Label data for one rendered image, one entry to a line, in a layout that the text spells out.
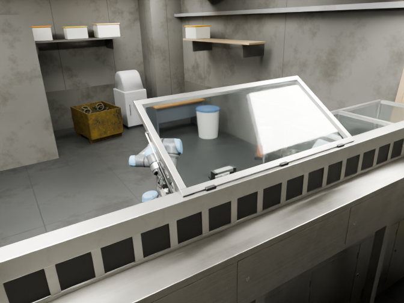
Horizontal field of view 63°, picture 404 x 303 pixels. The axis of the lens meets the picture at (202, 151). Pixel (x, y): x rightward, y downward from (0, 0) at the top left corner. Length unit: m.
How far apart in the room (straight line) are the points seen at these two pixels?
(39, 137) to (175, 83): 3.54
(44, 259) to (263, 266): 0.87
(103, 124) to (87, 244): 5.85
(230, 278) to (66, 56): 7.22
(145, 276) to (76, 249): 0.27
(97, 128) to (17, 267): 5.87
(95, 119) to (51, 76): 1.73
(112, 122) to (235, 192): 5.80
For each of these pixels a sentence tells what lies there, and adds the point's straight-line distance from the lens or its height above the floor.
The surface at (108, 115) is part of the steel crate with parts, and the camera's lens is 7.02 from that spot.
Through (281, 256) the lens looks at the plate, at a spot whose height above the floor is 1.32.
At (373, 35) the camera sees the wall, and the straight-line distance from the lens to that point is 4.73.
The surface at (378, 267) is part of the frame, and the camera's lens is 2.58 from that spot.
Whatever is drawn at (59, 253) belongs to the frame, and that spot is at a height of 1.61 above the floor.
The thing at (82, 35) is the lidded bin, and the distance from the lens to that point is 7.63.
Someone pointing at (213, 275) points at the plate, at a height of 1.39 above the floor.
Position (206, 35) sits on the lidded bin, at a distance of 6.90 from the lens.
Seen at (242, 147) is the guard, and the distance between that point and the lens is 1.60.
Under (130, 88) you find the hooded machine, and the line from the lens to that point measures 7.66.
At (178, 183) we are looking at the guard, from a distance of 1.36.
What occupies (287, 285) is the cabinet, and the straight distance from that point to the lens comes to 2.20.
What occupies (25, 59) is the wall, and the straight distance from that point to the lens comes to 6.21.
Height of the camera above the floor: 2.32
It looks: 22 degrees down
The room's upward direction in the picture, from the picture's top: 2 degrees counter-clockwise
